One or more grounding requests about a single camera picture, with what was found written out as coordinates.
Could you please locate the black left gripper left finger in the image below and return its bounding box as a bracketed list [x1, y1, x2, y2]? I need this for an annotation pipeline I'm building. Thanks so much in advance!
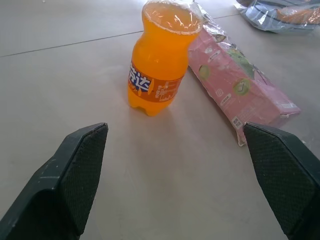
[0, 122, 109, 240]

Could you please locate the orange soda plastic bottle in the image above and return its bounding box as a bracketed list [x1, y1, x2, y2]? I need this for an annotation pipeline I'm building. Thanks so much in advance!
[127, 0, 204, 117]

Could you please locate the clear plastic snack bag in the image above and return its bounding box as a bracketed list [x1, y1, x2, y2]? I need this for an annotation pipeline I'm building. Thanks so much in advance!
[233, 0, 320, 35]

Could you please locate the pink plastic-wrapped box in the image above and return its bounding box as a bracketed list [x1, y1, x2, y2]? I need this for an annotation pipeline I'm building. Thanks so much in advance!
[187, 2, 302, 147]

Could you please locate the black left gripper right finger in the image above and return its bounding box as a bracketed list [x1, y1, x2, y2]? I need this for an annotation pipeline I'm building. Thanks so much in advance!
[243, 121, 320, 240]

